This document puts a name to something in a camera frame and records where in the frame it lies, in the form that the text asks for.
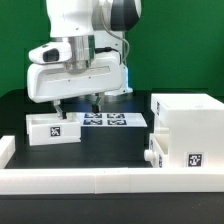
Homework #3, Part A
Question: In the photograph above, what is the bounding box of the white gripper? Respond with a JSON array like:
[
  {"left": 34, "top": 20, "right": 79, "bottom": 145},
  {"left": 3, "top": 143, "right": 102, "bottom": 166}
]
[{"left": 27, "top": 51, "right": 122, "bottom": 119}]

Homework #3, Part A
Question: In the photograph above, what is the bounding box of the white drawer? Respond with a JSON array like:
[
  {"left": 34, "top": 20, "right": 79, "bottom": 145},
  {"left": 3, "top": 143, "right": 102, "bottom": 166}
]
[
  {"left": 26, "top": 112, "right": 81, "bottom": 146},
  {"left": 144, "top": 133, "right": 169, "bottom": 168}
]

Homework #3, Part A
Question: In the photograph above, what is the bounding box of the white drawer cabinet box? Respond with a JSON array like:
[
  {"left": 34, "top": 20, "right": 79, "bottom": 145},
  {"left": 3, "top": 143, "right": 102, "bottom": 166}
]
[{"left": 151, "top": 94, "right": 224, "bottom": 168}]

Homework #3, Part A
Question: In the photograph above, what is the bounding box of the white front drawer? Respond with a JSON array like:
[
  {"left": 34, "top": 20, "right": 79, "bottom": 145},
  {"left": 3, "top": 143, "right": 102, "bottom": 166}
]
[{"left": 144, "top": 133, "right": 169, "bottom": 168}]

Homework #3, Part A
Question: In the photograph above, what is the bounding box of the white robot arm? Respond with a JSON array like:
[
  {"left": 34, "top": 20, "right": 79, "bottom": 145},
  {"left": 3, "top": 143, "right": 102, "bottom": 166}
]
[{"left": 27, "top": 0, "right": 142, "bottom": 119}]

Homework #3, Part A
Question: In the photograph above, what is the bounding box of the white sheet with markers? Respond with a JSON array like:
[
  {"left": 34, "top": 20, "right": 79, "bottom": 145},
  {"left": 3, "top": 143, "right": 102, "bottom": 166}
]
[{"left": 77, "top": 113, "right": 147, "bottom": 127}]

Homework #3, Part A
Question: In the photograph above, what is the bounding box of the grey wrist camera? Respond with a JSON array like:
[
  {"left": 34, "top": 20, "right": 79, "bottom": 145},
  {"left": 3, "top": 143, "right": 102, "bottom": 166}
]
[{"left": 29, "top": 42, "right": 72, "bottom": 64}]

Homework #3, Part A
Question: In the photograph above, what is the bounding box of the white fence frame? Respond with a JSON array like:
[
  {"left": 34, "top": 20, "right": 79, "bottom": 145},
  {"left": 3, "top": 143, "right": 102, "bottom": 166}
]
[{"left": 0, "top": 136, "right": 224, "bottom": 195}]

